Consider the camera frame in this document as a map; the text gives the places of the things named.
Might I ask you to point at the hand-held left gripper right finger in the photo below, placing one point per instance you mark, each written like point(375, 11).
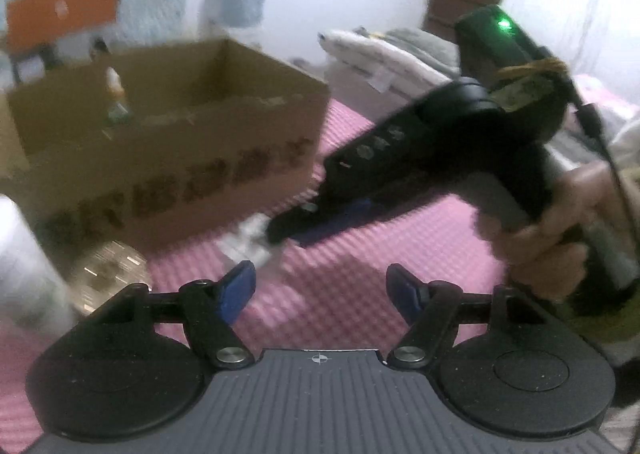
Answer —
point(405, 291)

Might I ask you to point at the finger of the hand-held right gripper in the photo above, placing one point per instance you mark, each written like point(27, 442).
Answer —
point(295, 224)
point(345, 221)

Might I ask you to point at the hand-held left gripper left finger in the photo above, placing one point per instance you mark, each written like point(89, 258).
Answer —
point(235, 291)

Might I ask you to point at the small white cap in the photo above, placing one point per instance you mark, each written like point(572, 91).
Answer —
point(247, 239)

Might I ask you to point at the gold lidded jar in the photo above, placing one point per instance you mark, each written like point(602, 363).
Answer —
point(110, 276)

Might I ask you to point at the brown cardboard box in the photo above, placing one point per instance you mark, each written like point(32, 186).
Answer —
point(165, 159)

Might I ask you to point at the white pill bottle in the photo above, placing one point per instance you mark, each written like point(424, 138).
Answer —
point(25, 269)

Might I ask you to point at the green dropper bottle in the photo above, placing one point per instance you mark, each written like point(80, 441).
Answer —
point(117, 99)

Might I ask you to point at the person's right hand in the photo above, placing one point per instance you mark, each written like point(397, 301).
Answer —
point(555, 239)

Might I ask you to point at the pink checked cloth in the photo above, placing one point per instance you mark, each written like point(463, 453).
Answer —
point(350, 284)

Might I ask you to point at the grey quilt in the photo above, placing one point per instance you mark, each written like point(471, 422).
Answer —
point(425, 46)

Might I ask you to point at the white blanket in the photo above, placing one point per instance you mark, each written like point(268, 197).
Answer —
point(370, 56)

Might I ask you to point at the orange printed carton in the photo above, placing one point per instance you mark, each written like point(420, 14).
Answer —
point(60, 9)

